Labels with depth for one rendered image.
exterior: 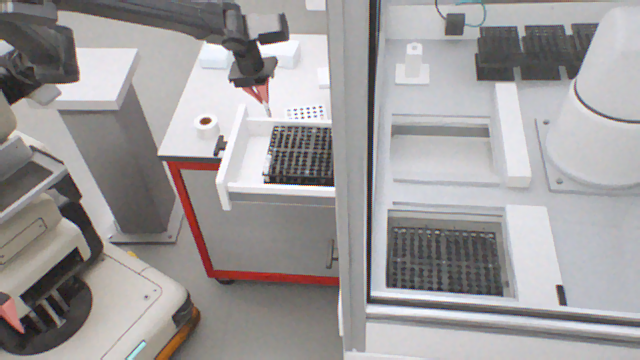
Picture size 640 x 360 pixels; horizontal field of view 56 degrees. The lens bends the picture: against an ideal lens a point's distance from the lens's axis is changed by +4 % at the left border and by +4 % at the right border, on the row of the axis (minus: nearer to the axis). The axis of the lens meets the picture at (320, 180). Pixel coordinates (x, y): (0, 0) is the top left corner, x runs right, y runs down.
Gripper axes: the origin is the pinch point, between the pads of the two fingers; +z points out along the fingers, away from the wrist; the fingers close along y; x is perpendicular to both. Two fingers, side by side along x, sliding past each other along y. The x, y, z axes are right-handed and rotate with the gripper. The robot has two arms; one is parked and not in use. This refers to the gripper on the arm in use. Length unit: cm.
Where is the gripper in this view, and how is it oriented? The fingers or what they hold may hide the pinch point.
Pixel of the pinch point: (264, 99)
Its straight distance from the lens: 133.1
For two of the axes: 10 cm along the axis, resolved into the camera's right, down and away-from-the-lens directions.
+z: 2.2, 6.7, 7.1
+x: -1.1, 7.4, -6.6
